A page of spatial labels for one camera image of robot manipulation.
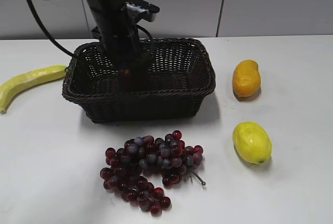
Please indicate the dark brown wicker basket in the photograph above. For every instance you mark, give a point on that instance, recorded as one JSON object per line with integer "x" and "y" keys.
{"x": 173, "y": 86}

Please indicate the yellow lemon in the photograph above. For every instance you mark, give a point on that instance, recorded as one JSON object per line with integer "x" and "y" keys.
{"x": 252, "y": 142}

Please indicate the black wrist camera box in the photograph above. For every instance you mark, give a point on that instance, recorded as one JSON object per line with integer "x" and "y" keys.
{"x": 142, "y": 10}

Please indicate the orange mango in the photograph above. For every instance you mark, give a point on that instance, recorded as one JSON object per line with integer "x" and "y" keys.
{"x": 246, "y": 79}

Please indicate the dark red apple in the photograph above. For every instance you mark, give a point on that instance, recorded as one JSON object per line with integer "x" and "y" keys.
{"x": 125, "y": 80}

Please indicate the red purple grape bunch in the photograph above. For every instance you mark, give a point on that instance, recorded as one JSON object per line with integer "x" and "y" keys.
{"x": 145, "y": 166}

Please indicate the yellow-green banana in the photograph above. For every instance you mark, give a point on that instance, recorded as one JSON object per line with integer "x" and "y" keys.
{"x": 16, "y": 85}

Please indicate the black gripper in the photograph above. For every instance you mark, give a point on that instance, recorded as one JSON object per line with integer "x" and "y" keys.
{"x": 120, "y": 41}

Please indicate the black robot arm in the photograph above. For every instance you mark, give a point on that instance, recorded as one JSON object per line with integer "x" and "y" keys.
{"x": 96, "y": 34}

